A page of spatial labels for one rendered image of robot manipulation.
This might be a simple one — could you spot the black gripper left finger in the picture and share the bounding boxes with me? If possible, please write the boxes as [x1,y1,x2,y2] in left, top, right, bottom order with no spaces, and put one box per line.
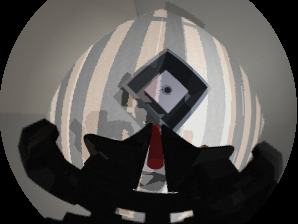
[82,123,153,190]

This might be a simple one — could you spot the dark red peg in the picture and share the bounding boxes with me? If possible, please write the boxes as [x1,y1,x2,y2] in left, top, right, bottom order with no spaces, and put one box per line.
[146,124,164,169]

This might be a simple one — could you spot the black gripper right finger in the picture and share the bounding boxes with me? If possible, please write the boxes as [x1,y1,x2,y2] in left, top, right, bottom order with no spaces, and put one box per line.
[161,124,234,193]

